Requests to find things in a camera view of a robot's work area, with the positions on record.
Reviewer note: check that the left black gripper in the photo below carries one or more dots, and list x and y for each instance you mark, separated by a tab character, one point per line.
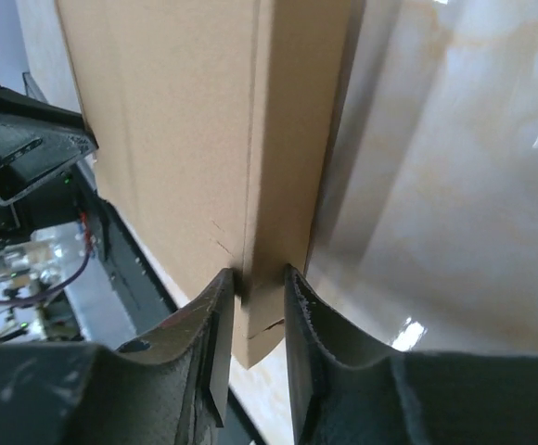
39	147

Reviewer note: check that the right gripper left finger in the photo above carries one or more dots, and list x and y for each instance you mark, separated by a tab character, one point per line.
168	386

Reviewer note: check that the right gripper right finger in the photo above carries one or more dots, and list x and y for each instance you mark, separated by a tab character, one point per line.
347	387

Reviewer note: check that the brown cardboard box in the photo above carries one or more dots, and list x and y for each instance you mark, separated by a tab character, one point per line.
212	119

